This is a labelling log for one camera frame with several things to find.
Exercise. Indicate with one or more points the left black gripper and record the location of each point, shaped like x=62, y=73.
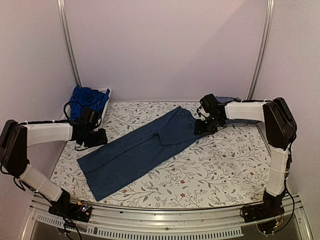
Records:
x=102, y=140

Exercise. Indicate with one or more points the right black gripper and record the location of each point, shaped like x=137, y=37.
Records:
x=200, y=130

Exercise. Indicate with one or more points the dark teal t-shirt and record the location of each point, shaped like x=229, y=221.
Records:
x=115, y=165

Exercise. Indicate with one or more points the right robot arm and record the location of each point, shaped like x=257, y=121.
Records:
x=280, y=129

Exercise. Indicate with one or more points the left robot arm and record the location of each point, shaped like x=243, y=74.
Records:
x=28, y=150

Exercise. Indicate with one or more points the white plastic laundry basket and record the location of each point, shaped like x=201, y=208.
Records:
x=105, y=100

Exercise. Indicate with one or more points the folded blue checkered shirt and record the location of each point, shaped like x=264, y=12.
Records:
x=225, y=100

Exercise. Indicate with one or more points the bright blue garment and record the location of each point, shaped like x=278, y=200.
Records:
x=86, y=100

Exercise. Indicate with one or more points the floral patterned table mat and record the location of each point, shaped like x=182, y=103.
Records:
x=228, y=168

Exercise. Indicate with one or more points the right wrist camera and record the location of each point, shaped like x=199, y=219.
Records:
x=202, y=111

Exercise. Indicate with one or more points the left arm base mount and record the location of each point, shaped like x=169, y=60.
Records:
x=79, y=211

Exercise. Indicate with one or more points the right aluminium frame post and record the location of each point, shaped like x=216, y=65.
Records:
x=262, y=49

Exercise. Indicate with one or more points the aluminium frame post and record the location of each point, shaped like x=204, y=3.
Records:
x=61, y=7
x=262, y=49

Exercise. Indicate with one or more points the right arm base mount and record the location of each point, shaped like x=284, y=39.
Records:
x=256, y=212

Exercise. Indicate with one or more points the left aluminium frame post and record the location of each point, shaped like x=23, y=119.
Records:
x=61, y=7

